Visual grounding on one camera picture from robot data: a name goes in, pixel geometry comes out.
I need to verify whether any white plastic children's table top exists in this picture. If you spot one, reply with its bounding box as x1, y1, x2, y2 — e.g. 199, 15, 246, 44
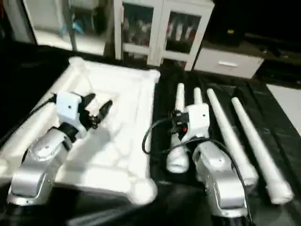
0, 56, 161, 206

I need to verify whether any white plastic table leg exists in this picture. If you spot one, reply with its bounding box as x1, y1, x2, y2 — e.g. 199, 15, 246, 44
206, 89, 260, 187
231, 97, 295, 205
192, 88, 204, 107
166, 83, 190, 174

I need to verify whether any black plastic work mat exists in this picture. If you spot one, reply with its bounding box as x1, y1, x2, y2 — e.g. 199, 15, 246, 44
0, 40, 301, 226

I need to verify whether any teal plastic object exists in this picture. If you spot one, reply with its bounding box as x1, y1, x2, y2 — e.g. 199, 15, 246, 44
58, 21, 86, 37

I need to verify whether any white low drawer unit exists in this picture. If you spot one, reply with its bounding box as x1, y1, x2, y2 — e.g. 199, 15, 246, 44
193, 47, 264, 80

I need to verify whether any white glass door cabinet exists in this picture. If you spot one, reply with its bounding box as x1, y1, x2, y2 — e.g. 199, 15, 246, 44
113, 0, 215, 71

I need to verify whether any white side table board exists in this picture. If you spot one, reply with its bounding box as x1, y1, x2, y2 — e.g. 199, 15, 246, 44
266, 84, 301, 126

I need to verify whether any black box with yellow label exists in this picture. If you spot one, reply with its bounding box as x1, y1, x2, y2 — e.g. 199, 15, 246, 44
206, 0, 246, 46

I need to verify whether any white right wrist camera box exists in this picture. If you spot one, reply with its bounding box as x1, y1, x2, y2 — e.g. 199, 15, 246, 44
181, 102, 210, 143

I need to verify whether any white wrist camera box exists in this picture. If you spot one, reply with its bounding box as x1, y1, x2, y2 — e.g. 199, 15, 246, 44
55, 91, 88, 140
181, 102, 210, 143

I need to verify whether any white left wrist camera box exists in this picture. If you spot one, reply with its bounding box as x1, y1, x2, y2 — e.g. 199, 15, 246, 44
55, 91, 88, 140

